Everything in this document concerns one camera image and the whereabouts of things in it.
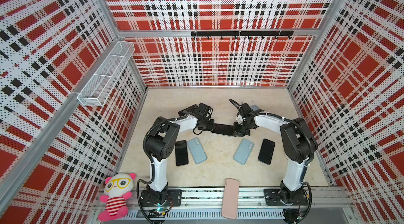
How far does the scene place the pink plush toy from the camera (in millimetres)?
665

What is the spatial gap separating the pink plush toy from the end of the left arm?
44 centimetres

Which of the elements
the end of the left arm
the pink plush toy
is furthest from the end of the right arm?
the pink plush toy

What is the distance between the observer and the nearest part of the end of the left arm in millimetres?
→ 766

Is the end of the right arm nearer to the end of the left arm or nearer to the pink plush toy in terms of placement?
the end of the left arm
